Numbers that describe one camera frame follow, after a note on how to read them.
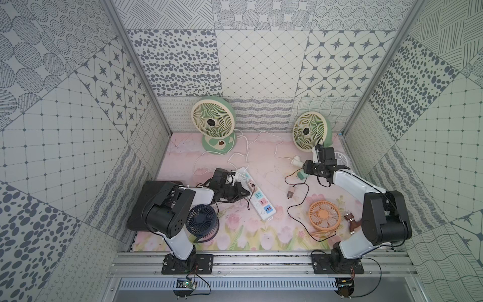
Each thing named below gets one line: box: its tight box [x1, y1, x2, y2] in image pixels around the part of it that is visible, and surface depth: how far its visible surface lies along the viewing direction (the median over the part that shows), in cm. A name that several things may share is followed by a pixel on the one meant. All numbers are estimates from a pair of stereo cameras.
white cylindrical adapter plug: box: [290, 156, 304, 168], surface depth 106 cm
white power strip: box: [233, 166, 277, 221], surface depth 90 cm
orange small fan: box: [308, 200, 341, 238], surface depth 80 cm
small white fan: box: [334, 151, 353, 170], surface depth 95 cm
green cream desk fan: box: [292, 111, 333, 152], surface depth 105 cm
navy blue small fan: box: [185, 203, 220, 244], surface depth 80 cm
